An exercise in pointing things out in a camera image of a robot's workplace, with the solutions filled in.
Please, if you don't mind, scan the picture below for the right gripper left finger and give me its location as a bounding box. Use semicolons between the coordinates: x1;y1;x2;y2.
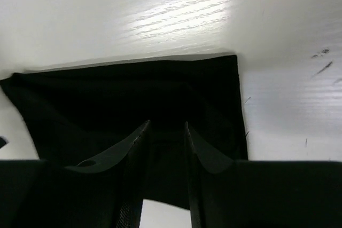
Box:
1;121;150;227

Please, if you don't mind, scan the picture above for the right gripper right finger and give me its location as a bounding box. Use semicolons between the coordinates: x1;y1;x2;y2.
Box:
185;125;341;227

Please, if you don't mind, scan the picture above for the black skirt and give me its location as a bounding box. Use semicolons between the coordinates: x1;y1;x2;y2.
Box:
1;55;248;209

